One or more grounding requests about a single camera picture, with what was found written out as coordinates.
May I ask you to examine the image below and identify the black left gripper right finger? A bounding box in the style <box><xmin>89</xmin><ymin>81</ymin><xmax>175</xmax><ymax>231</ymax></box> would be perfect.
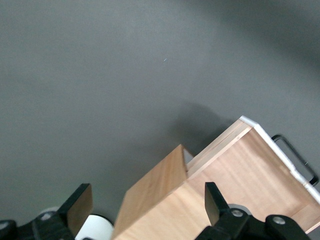
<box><xmin>204</xmin><ymin>181</ymin><xmax>231</xmax><ymax>227</ymax></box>

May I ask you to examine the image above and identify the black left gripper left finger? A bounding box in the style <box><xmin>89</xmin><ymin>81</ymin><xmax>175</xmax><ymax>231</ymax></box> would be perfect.
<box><xmin>58</xmin><ymin>183</ymin><xmax>94</xmax><ymax>236</ymax></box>

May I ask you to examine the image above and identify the wooden drawer with white front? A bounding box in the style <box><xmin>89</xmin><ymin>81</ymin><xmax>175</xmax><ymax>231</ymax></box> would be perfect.
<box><xmin>185</xmin><ymin>115</ymin><xmax>320</xmax><ymax>235</ymax></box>

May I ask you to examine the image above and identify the black metal drawer handle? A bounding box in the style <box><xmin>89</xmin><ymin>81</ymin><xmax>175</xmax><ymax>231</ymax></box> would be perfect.
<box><xmin>270</xmin><ymin>134</ymin><xmax>320</xmax><ymax>187</ymax></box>

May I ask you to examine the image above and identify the wooden drawer cabinet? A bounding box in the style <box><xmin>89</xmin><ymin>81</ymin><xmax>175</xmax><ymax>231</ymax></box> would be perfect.
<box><xmin>110</xmin><ymin>143</ymin><xmax>211</xmax><ymax>240</ymax></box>

